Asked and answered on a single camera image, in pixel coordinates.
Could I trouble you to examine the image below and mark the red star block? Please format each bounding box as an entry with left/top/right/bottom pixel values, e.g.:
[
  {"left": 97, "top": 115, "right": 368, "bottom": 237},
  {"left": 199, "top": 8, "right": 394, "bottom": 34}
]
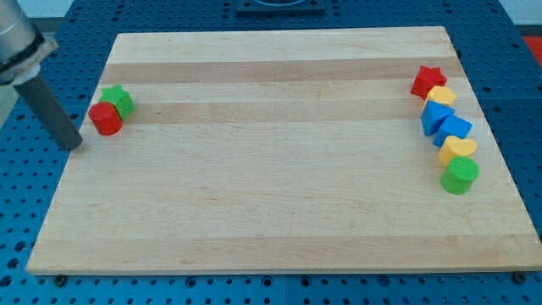
[{"left": 411, "top": 65, "right": 447, "bottom": 99}]

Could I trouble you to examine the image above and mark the blue cube block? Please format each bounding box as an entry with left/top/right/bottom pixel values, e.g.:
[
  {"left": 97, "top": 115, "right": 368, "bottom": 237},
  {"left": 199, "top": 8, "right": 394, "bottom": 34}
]
[{"left": 433, "top": 114, "right": 473, "bottom": 147}]

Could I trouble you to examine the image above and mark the blue triangle block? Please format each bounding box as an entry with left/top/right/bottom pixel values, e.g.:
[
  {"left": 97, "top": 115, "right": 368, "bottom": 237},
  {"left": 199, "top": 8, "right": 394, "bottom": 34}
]
[{"left": 420, "top": 101, "right": 455, "bottom": 136}]

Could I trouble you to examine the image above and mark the green star block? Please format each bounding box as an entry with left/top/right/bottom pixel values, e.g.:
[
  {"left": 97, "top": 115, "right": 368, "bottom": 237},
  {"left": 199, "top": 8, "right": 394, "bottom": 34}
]
[{"left": 98, "top": 84, "right": 136, "bottom": 120}]

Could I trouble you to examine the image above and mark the yellow hexagon block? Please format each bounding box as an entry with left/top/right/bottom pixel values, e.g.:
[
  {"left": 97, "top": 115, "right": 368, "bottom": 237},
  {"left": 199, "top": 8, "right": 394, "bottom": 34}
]
[{"left": 425, "top": 86, "right": 457, "bottom": 107}]

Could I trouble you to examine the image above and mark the wooden board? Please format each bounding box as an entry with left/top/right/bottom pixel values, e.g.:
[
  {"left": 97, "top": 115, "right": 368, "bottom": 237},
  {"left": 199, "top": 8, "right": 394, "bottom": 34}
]
[{"left": 27, "top": 26, "right": 541, "bottom": 275}]

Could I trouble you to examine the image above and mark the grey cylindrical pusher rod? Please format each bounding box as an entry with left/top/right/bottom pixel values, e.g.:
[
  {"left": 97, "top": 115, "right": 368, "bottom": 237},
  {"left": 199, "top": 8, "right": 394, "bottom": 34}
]
[{"left": 14, "top": 74, "right": 83, "bottom": 151}]

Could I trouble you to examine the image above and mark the yellow heart block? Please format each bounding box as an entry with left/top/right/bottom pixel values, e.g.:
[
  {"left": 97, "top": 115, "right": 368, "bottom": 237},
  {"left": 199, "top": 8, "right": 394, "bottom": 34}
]
[{"left": 438, "top": 136, "right": 478, "bottom": 166}]

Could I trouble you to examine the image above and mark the red cylinder block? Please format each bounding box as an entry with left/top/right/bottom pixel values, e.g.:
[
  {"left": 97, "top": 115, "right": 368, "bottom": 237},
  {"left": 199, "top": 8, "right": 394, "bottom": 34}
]
[{"left": 88, "top": 102, "right": 122, "bottom": 136}]

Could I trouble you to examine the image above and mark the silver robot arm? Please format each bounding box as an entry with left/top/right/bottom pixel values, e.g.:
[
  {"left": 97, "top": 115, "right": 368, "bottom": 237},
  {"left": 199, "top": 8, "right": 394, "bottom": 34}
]
[{"left": 1, "top": 0, "right": 58, "bottom": 86}]

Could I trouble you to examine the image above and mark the green cylinder block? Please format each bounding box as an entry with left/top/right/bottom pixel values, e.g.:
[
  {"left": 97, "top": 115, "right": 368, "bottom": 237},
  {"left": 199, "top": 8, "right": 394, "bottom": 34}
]
[{"left": 440, "top": 157, "right": 480, "bottom": 195}]

